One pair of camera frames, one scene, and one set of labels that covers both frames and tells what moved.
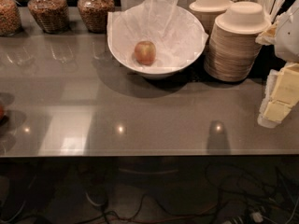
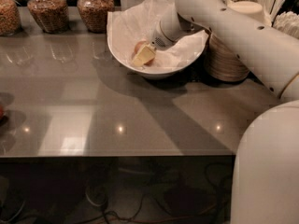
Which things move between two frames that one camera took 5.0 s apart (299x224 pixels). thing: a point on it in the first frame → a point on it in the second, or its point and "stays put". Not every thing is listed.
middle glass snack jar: [49, 8] stays put
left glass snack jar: [10, 22] stays put
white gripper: [288, 37] → [158, 41]
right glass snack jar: [93, 5] stays put
